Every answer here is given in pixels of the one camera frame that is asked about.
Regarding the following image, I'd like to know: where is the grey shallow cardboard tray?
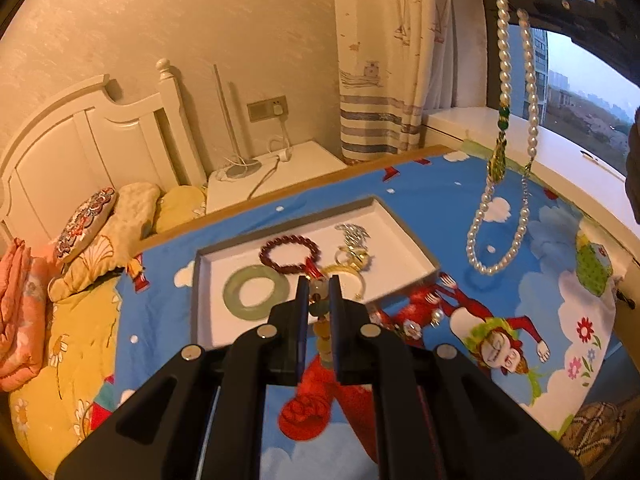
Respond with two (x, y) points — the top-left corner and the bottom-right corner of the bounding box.
(191, 197), (440, 349)

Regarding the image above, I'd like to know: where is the white wooden headboard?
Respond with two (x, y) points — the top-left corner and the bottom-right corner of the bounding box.
(1, 58), (207, 245)

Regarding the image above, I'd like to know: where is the wall power socket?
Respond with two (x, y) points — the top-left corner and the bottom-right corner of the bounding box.
(246, 96), (288, 122)

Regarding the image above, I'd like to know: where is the cream shell pattern pillow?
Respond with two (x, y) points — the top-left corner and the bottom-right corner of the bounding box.
(48, 182), (160, 302)

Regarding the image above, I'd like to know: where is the white charger with cable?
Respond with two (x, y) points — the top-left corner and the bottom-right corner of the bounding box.
(224, 116), (293, 200)

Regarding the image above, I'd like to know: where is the white bedside table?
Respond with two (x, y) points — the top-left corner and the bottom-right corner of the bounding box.
(206, 141), (346, 214)

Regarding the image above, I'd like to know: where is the slim desk lamp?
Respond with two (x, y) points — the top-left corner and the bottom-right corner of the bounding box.
(212, 64), (262, 180)

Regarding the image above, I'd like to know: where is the orange folded blanket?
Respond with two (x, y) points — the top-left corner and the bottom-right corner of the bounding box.
(0, 238), (50, 392)

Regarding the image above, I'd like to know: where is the dark red bead bracelet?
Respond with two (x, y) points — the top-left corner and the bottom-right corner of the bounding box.
(258, 234), (322, 276)

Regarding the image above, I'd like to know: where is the patterned cream curtain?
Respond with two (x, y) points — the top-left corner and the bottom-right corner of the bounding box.
(334, 0), (452, 162)

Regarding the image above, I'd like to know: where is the multicolour bead bracelet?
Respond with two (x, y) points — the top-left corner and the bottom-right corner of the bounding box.
(307, 278), (335, 369)

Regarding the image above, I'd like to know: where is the gold bangle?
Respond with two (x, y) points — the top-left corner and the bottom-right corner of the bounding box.
(320, 263), (366, 300)

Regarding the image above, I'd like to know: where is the dark window frame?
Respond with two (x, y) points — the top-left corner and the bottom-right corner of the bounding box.
(474, 0), (640, 111)

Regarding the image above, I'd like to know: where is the embroidered round cushion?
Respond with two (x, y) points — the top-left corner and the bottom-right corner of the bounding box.
(54, 186), (118, 263)

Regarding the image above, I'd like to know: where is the white pearl necklace green pendant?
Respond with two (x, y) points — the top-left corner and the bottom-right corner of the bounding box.
(465, 0), (540, 276)

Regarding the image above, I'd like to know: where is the green jade bangle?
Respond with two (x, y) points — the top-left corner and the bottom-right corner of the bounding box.
(222, 264), (290, 321)

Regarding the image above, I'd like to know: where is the large pearl earring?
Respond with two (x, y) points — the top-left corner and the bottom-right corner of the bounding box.
(431, 308), (446, 327)

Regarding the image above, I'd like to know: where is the yellow floral quilt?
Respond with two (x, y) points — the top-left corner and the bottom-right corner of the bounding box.
(6, 184), (207, 478)

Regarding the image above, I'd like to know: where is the silver chain jewelry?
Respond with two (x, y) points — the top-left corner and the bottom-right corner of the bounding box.
(335, 223), (370, 257)

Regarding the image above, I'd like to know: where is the blue cartoon bed sheet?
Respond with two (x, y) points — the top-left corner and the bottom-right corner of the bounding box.
(115, 152), (630, 438)

